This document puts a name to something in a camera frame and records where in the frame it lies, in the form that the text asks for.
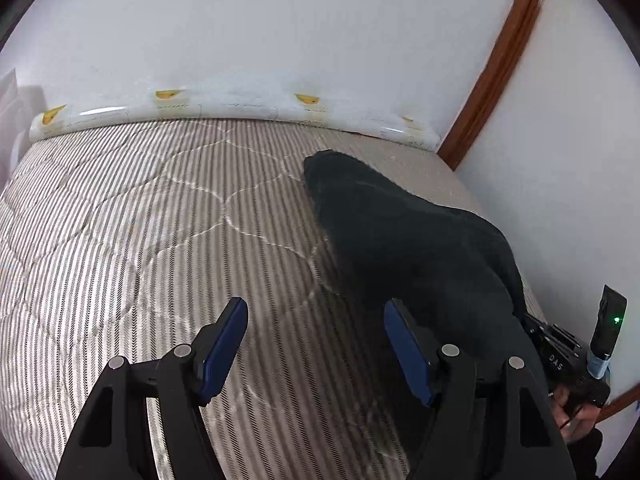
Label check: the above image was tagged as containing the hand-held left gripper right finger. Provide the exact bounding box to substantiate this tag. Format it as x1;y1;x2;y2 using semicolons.
383;298;578;480

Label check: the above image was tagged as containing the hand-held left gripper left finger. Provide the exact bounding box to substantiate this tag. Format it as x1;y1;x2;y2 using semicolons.
54;297;249;480

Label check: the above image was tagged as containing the black printed t-shirt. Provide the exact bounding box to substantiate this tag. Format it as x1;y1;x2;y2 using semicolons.
303;149;550;480

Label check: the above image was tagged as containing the person's right forearm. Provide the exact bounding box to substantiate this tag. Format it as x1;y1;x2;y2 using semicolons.
564;426;607;480

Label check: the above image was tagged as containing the person's right hand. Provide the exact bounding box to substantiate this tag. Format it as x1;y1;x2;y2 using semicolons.
550;384;602;444

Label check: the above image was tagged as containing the wooden baseboard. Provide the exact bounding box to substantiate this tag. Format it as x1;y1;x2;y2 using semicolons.
597;386;640;423

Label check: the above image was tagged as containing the striped quilted mattress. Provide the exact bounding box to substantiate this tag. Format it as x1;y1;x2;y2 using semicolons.
0;119;547;480

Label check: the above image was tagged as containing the white roll with yellow print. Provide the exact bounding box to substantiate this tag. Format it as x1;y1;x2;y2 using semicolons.
28;87;442;152

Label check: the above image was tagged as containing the white plastic bag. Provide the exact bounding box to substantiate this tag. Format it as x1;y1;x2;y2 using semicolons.
0;67;32;183

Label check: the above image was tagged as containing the wooden door frame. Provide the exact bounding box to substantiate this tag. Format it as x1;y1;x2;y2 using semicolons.
436;0;554;171

